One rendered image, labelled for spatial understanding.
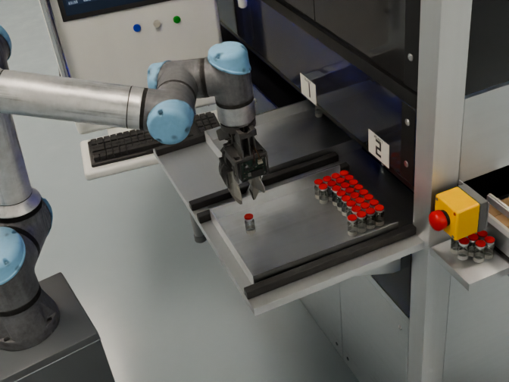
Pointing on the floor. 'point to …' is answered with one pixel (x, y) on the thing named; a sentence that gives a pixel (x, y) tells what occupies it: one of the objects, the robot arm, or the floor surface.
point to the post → (435, 173)
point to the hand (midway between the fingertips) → (245, 194)
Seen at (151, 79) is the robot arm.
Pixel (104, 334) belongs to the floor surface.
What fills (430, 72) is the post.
